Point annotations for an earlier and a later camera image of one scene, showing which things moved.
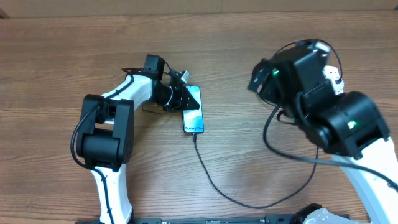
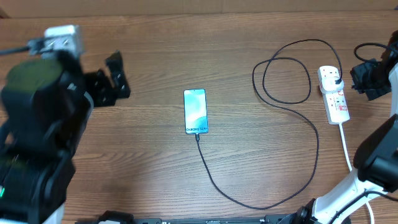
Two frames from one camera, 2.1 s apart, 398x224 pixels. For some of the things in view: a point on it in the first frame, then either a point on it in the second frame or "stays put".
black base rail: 267,219 stays put
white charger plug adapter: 338,88 stays put
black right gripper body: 265,68 → 373,79
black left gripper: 181,100 → 107,93
